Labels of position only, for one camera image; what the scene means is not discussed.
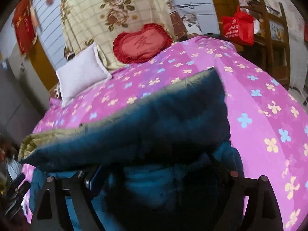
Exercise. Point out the red heart-shaped cushion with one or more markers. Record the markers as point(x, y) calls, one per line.
point(142, 44)

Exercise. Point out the cream rose-print quilt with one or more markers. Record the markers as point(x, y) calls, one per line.
point(108, 12)

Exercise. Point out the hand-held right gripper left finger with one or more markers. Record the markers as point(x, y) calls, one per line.
point(92, 181)

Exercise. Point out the pink floral bedsheet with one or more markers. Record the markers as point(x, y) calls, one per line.
point(264, 101)

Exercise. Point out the grey cabinet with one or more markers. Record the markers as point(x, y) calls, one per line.
point(19, 96)

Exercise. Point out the red hanging banner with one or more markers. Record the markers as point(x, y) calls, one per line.
point(24, 26)

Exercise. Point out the wooden shelf unit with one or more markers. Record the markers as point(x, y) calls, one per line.
point(276, 60)

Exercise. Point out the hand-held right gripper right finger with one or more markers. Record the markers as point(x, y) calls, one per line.
point(255, 197)

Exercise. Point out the white pillow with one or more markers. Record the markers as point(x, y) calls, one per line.
point(79, 74)

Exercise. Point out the red shopping bag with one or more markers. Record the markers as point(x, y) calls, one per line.
point(238, 27)

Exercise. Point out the brown patterned cloth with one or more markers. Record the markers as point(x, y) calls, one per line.
point(178, 25)

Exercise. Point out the teal down jacket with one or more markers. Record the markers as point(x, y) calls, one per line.
point(144, 125)

